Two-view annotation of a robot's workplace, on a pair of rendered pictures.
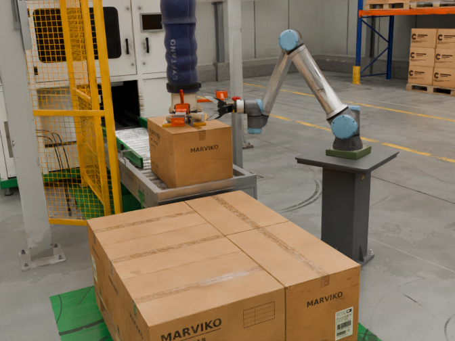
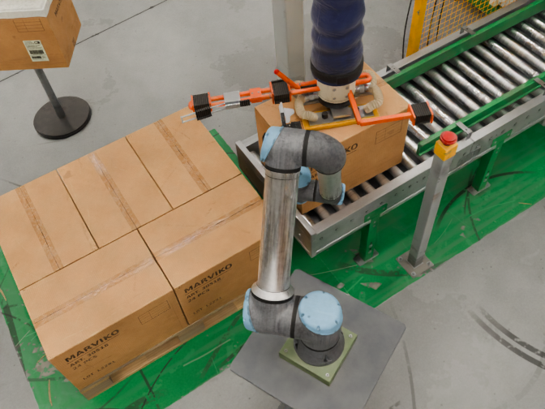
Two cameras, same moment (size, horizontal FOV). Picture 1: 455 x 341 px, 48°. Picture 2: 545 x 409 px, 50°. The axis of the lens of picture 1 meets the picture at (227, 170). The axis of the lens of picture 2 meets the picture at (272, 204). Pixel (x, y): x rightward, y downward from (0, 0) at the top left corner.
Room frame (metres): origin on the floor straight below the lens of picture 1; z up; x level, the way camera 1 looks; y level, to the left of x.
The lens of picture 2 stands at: (3.06, -1.62, 2.87)
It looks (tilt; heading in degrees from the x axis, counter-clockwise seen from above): 54 degrees down; 87
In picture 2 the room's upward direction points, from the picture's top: 6 degrees counter-clockwise
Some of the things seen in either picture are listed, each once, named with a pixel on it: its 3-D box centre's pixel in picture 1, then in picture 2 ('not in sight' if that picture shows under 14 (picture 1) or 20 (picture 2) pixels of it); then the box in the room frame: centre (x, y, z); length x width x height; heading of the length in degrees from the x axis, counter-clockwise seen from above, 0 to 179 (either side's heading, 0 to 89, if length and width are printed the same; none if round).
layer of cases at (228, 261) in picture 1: (208, 274); (138, 236); (2.42, 0.12, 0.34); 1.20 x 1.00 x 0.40; 25
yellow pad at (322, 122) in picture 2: (198, 116); (340, 114); (3.49, 0.18, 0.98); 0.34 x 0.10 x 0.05; 1
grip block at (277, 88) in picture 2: (182, 109); (280, 91); (3.23, 0.27, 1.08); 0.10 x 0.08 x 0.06; 91
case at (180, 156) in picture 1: (188, 149); (331, 135); (3.47, 0.26, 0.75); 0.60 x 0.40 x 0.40; 23
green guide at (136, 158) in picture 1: (111, 141); (467, 36); (4.42, 1.01, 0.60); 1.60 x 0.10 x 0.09; 25
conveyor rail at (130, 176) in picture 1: (116, 163); (411, 69); (4.08, 0.92, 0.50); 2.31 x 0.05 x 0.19; 25
